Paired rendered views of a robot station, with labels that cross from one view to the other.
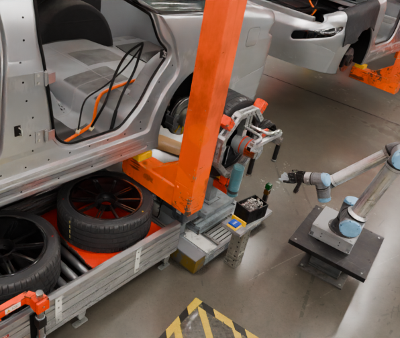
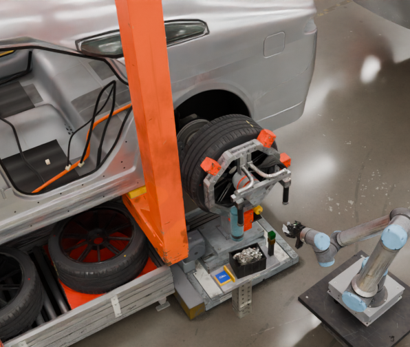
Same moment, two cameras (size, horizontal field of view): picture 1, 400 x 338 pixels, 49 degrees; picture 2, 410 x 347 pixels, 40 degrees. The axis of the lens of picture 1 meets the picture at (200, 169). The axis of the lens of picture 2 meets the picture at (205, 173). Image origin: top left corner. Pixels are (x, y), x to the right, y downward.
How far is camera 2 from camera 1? 167 cm
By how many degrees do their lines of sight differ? 24
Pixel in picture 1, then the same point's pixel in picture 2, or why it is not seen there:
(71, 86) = (75, 110)
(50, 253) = (20, 298)
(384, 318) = not seen: outside the picture
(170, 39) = not seen: hidden behind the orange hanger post
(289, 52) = (403, 15)
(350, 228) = (351, 301)
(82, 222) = (62, 266)
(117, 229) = (92, 275)
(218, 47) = (143, 116)
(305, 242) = (316, 303)
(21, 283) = not seen: outside the picture
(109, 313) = not seen: outside the picture
